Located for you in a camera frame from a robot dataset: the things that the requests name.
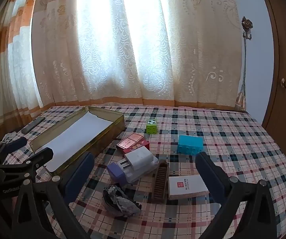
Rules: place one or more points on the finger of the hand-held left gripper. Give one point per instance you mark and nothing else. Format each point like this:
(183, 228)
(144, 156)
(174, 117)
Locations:
(41, 155)
(19, 143)

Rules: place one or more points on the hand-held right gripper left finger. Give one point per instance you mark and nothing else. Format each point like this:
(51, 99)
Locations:
(79, 176)

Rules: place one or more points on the white charger plug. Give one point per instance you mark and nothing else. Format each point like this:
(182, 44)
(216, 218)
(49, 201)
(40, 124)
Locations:
(139, 158)

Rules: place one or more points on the white paper liner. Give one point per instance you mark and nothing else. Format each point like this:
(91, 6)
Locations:
(78, 134)

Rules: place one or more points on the orange and white curtain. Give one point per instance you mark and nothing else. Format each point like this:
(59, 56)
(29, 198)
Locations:
(8, 67)

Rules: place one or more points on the brass door knob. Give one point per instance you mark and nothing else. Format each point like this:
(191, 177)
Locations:
(285, 83)

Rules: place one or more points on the white knitted cloth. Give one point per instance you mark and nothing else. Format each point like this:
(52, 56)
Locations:
(8, 138)

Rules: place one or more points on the black hair clip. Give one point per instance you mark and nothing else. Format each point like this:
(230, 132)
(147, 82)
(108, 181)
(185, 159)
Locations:
(120, 200)

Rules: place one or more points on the ornate wall hook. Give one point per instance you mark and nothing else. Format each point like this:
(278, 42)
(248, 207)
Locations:
(247, 26)

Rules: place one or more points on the white box with red label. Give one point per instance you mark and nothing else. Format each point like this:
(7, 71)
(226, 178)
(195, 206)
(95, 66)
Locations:
(186, 186)

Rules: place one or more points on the blue building brick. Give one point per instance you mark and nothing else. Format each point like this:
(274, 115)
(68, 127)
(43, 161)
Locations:
(190, 145)

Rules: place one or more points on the plaid bedsheet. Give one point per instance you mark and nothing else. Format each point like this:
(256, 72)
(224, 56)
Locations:
(232, 134)

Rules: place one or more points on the purple lidded box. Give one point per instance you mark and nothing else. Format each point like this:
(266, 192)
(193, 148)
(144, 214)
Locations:
(116, 174)

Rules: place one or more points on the gold metal tin box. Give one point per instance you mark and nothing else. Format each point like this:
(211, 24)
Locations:
(108, 134)

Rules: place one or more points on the pink box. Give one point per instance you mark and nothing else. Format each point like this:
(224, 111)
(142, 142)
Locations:
(130, 142)

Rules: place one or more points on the dark remote control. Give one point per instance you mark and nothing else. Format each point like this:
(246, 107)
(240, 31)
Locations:
(33, 125)

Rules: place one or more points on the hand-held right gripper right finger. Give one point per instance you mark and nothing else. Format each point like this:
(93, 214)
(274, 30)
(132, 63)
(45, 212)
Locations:
(210, 176)

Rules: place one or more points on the brown comb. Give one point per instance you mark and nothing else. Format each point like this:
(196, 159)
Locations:
(159, 184)

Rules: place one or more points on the green cube with ball print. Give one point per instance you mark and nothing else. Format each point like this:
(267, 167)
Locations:
(152, 127)

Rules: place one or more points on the cream lace curtain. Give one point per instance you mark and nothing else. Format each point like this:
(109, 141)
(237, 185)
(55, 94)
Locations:
(133, 42)

